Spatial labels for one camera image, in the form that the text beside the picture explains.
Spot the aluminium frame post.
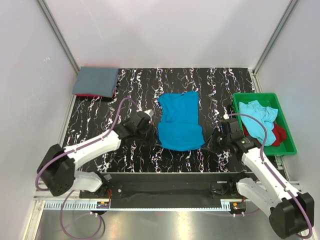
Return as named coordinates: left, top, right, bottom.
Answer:
left=252, top=0, right=301, bottom=76
left=35, top=0, right=80, bottom=75

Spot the folded grey t shirt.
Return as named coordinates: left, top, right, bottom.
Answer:
left=72, top=66, right=120, bottom=97

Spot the left aluminium frame post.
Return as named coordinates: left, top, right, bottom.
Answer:
left=35, top=0, right=80, bottom=75

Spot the slotted grey cable duct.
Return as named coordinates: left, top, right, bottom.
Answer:
left=44, top=199, right=246, bottom=212

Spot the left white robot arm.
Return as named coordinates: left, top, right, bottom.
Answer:
left=37, top=109, right=154, bottom=198

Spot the dark red t shirt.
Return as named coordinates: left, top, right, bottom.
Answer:
left=242, top=122, right=287, bottom=147

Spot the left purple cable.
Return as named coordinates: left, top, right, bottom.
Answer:
left=34, top=97, right=146, bottom=240

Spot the right aluminium frame post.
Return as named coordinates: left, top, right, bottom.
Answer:
left=252, top=0, right=301, bottom=76

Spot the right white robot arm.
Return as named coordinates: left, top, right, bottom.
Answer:
left=208, top=116, right=315, bottom=239

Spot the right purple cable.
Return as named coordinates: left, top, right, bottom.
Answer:
left=223, top=112, right=313, bottom=237

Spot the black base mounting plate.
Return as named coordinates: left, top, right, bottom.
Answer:
left=78, top=172, right=257, bottom=210

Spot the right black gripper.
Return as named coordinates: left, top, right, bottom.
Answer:
left=201, top=127, right=231, bottom=155

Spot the bright blue t shirt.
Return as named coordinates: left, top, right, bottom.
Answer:
left=157, top=91, right=205, bottom=152

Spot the purple cable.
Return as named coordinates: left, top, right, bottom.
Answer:
left=34, top=97, right=146, bottom=240
left=223, top=112, right=313, bottom=237

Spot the green plastic bin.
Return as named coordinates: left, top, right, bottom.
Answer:
left=233, top=93, right=297, bottom=156

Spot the light cyan t shirt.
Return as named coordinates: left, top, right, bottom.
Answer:
left=238, top=99, right=279, bottom=147

